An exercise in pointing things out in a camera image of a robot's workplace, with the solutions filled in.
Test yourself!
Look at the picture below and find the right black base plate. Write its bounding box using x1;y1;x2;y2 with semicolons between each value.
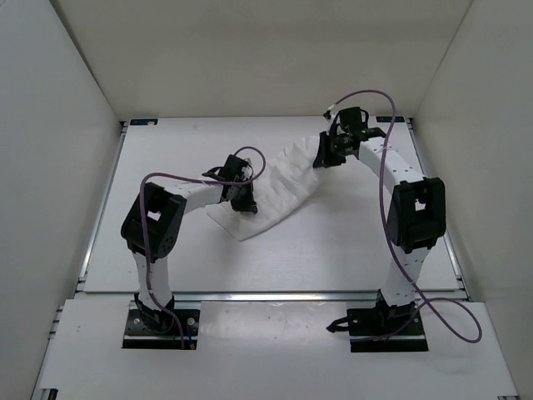
326;302;429;353

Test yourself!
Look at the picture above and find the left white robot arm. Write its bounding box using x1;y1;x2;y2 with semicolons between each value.
121;154;257;332

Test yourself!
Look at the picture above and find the white pleated skirt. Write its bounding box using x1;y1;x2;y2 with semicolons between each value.
207;136;326;242

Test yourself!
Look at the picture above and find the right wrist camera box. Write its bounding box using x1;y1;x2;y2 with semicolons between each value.
322;107;336;120

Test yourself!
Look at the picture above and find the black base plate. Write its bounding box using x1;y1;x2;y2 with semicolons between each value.
122;302;201;351
326;302;429;353

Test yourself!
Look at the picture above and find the left blue corner label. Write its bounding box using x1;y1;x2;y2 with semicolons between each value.
129;118;158;126

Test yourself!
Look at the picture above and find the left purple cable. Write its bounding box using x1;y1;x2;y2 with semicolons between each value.
139;145;268;349

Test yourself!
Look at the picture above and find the blue corner label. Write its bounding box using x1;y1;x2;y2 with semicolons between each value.
129;118;158;126
376;116;405;123

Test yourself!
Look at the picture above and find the right blue corner label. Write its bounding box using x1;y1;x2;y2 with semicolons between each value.
376;116;405;123

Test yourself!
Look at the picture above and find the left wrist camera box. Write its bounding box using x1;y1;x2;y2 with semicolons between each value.
242;158;254;181

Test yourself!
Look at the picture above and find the aluminium front rail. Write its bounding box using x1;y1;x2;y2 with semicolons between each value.
173;291;377;303

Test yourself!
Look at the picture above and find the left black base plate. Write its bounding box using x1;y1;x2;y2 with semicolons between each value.
122;302;201;351

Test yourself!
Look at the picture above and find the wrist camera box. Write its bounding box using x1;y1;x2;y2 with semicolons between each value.
322;107;336;120
242;158;254;181

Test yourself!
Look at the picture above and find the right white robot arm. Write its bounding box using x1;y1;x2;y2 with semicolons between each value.
313;107;446;334

